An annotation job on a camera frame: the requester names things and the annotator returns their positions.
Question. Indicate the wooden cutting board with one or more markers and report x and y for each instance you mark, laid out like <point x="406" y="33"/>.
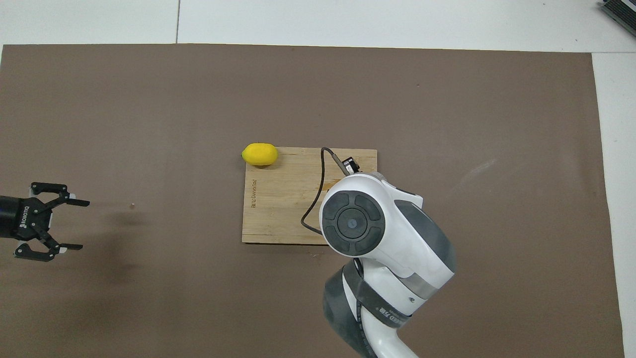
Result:
<point x="278" y="209"/>

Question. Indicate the yellow lemon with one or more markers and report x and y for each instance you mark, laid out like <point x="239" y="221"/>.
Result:
<point x="259" y="154"/>

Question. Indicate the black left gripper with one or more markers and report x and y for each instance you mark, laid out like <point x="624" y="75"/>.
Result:
<point x="20" y="216"/>

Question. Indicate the grey ribbed device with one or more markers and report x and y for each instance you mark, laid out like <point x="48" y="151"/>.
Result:
<point x="621" y="9"/>

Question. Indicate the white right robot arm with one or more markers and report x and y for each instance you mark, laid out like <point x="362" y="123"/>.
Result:
<point x="387" y="233"/>

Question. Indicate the brown table mat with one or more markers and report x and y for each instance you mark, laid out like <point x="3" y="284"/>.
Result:
<point x="149" y="124"/>

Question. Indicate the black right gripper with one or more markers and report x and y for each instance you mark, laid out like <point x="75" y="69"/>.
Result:
<point x="352" y="165"/>

